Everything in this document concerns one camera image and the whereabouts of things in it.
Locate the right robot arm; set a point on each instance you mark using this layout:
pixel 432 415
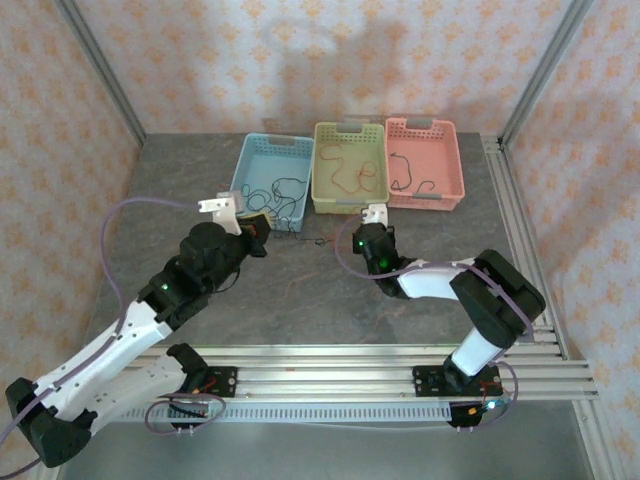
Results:
pixel 430 280

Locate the aluminium mounting rail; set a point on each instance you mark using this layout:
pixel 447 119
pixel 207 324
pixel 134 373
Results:
pixel 325 375

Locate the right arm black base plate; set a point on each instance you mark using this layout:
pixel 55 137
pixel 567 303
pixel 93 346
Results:
pixel 425 382

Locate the pink perforated plastic basket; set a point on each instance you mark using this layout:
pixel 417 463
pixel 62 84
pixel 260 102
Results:
pixel 440 160

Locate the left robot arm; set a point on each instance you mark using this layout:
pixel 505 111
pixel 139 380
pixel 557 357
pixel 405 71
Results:
pixel 100 360

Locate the blue perforated plastic basket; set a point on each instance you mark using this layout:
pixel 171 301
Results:
pixel 260 165

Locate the grey metal shelf panel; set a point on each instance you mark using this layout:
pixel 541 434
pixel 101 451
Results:
pixel 325 450

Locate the aluminium side rail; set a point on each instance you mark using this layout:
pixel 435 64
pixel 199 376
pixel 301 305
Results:
pixel 505 200

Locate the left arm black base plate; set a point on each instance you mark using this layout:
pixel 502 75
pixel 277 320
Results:
pixel 227 382

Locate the aluminium frame post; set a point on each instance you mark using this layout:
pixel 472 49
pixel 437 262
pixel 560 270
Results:
pixel 100 65
pixel 545 65

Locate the green perforated plastic basket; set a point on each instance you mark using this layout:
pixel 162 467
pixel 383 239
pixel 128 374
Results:
pixel 350 145

